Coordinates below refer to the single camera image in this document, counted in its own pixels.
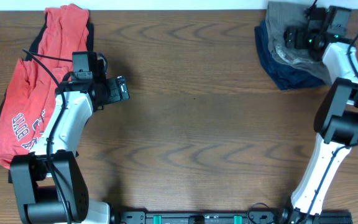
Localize grey shorts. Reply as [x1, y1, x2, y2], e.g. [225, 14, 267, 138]
[265, 1, 333, 85]

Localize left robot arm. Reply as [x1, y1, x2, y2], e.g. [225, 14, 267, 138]
[9, 52, 130, 223]

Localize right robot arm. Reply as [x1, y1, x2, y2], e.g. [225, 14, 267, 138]
[275, 5, 358, 223]

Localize folded navy blue garment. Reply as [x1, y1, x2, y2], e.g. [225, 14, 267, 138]
[254, 21, 325, 91]

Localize black garment under pile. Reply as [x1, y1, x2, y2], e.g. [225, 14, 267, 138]
[0, 14, 94, 184]

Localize red printed t-shirt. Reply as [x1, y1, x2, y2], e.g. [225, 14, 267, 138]
[0, 3, 90, 170]

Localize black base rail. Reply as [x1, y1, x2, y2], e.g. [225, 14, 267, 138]
[113, 211, 353, 224]

